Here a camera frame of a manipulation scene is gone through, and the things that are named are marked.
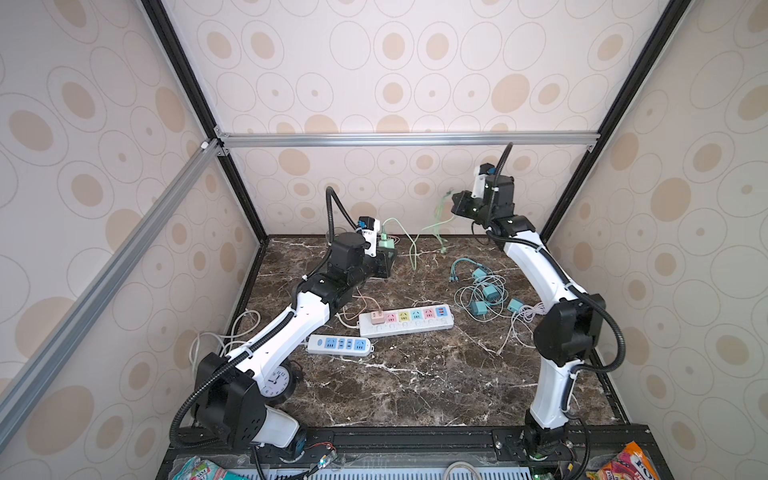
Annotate green charger plug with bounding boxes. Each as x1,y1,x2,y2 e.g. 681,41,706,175
378,233,395,252

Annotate pink charging cable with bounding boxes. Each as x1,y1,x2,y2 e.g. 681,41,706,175
335,287,379,328

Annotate pink charger plug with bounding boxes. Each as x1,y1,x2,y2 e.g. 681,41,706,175
370,311,386,325

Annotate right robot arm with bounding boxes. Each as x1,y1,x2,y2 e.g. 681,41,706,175
452,144,627,458

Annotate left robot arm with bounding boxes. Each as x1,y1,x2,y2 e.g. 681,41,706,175
169,188,396,459

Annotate multicolour white power strip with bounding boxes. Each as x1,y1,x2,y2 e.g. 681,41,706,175
359,304,454,339

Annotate blue white power strip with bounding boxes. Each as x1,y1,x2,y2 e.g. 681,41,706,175
307,334,374,357

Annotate teal charger plug centre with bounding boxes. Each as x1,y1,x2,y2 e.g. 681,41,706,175
482,284,502,304

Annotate teal charger plug near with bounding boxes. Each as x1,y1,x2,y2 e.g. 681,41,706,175
469,300,488,318

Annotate teal charger plug right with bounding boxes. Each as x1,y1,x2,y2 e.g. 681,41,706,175
507,299,524,313

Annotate black alarm clock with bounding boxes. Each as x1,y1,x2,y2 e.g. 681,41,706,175
260,359,304,407

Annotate green snack bag left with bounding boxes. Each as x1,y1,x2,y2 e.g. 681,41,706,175
173,457,245,480

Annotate colourful snack bag right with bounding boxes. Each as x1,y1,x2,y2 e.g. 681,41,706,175
586,442,660,480

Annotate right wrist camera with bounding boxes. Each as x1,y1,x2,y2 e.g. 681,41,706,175
471,163,497,203

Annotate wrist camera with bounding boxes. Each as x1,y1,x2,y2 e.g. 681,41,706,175
471,163,497,203
357,216,381,258

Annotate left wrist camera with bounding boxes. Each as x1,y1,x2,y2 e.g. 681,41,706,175
357,216,381,258

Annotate teal multi-head cable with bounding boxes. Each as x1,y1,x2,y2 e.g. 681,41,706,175
448,256,481,284

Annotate white usb cable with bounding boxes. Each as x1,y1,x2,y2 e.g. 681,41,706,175
453,274,511,325

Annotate coiled white cable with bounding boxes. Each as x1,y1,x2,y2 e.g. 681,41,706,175
497,301,550,355

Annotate white power strip cords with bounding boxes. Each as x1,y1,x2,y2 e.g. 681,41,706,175
188,308,361,385

